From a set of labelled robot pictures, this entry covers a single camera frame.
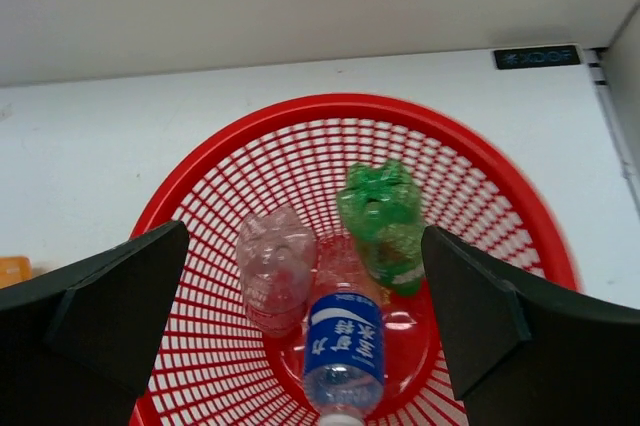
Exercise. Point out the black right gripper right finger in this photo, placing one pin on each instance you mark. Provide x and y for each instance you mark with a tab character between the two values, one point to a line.
521	350

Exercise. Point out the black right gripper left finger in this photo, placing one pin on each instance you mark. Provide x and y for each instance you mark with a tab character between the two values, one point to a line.
78	344

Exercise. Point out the orange juice bottle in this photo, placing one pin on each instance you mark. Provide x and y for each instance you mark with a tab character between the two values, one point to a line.
14	270

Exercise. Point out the blue label water bottle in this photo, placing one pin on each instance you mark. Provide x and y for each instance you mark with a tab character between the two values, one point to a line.
344	356

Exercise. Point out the green plastic soda bottle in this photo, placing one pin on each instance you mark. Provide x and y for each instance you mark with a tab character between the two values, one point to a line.
381	208

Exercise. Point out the clear bottle red label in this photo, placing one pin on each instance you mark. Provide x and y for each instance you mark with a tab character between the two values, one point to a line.
275	255

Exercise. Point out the red mesh plastic bin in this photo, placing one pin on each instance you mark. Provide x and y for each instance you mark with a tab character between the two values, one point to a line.
213	366

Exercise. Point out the dark label sticker right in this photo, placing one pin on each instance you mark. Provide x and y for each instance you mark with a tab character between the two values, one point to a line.
536	57

